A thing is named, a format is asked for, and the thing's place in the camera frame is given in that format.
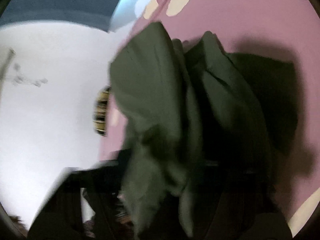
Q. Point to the pink bedsheet with cream spots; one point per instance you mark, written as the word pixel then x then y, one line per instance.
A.
pixel 283 30

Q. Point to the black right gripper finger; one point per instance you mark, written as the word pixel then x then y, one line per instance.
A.
pixel 60 216

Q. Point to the brown black striped pillow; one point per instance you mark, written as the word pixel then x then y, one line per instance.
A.
pixel 101 111

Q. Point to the dark olive green garment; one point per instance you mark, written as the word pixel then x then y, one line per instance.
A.
pixel 205 130

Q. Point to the dark blue curtain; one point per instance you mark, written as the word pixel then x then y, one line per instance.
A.
pixel 92 13

